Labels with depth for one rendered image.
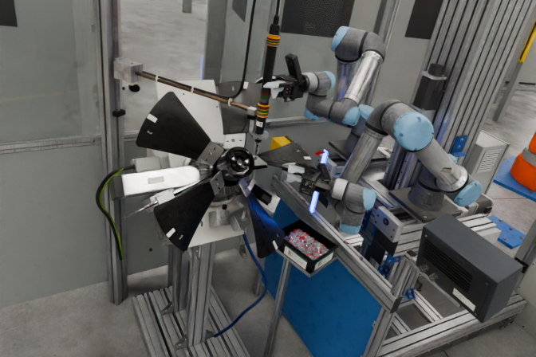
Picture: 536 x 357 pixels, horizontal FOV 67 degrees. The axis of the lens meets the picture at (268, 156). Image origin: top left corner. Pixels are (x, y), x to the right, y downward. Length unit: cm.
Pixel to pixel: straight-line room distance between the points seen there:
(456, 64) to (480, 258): 91
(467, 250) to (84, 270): 198
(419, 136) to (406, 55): 408
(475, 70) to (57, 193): 199
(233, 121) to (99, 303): 147
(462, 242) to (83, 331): 193
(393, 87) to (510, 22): 363
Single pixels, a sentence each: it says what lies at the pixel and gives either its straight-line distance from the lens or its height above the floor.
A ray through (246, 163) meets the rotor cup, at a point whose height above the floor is 122.
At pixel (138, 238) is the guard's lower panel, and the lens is 250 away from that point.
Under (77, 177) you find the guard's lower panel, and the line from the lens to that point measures 219.
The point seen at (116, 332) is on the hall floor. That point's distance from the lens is 247.
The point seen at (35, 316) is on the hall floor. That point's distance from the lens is 263.
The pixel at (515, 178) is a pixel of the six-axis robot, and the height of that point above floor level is 6.
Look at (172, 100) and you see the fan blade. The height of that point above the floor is 141.
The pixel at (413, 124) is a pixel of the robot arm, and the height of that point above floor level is 149.
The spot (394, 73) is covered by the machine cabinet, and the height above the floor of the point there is 71.
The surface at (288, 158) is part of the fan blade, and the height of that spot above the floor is 119.
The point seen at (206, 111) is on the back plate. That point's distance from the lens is 177.
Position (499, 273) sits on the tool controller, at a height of 124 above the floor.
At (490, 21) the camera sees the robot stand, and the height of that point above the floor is 178.
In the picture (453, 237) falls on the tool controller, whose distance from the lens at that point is 135.
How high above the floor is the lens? 193
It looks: 28 degrees down
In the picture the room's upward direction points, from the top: 9 degrees clockwise
